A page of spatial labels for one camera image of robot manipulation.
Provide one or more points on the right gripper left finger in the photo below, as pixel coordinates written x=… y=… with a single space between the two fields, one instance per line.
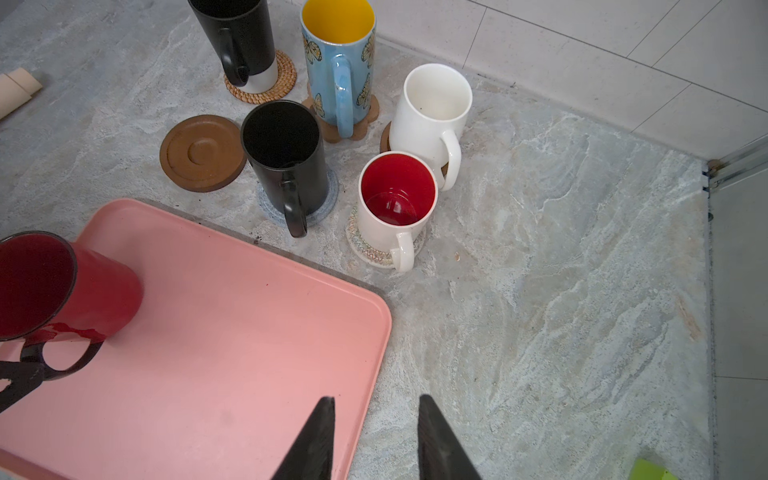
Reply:
x=311 y=454

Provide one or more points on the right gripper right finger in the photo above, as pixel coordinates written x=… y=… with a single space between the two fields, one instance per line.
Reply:
x=440 y=454

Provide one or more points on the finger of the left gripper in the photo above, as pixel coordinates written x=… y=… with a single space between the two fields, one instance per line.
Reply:
x=22 y=377

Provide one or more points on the multicolour woven round coaster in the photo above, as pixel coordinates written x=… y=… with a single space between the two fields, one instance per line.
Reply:
x=366 y=252

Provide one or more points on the grey-blue woven round coaster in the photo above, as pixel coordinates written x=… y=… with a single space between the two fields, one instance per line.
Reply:
x=277 y=217

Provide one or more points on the white mug red inside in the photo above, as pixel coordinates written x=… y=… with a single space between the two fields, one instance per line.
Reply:
x=397 y=194

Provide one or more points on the dark brown wooden coaster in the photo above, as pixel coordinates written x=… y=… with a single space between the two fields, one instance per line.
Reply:
x=203 y=153

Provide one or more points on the black mug front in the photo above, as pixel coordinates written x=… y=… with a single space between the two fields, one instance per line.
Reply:
x=283 y=144

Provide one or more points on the black mug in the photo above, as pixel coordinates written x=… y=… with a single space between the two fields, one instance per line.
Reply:
x=283 y=144
x=241 y=35

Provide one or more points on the paw shaped cork coaster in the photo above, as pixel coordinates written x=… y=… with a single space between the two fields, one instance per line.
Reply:
x=330 y=132

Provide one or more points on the woven rattan round coaster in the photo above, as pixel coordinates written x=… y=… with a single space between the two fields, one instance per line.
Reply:
x=286 y=79

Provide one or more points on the yellow inside mug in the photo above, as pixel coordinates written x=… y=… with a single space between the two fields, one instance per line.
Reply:
x=339 y=45

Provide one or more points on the pink rectangular tray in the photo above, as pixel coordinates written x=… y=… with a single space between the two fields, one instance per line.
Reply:
x=216 y=375

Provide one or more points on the green small cube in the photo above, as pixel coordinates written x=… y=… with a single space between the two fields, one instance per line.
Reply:
x=643 y=469

